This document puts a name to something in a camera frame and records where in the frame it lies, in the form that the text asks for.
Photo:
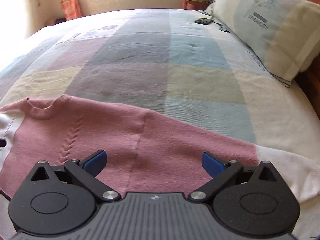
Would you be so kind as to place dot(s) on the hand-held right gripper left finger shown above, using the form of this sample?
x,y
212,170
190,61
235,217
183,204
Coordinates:
x,y
96,161

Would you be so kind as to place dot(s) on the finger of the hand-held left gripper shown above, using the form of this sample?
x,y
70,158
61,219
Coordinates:
x,y
2,143

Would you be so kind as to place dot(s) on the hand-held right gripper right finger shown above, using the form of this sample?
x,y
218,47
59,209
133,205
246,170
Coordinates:
x,y
212,162

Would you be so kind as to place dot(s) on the pink and white knit sweater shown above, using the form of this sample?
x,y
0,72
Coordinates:
x,y
150,135

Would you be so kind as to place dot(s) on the pastel patchwork bed sheet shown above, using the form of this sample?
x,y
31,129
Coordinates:
x,y
150,62

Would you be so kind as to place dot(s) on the small dark object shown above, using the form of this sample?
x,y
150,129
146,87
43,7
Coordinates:
x,y
59,20

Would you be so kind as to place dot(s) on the black phone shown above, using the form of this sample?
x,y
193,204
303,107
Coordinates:
x,y
203,21

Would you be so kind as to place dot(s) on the pastel flower print pillow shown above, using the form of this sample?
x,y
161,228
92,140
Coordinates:
x,y
265,25
209,10

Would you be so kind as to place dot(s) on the wooden nightstand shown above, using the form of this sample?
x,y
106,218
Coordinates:
x,y
193,3

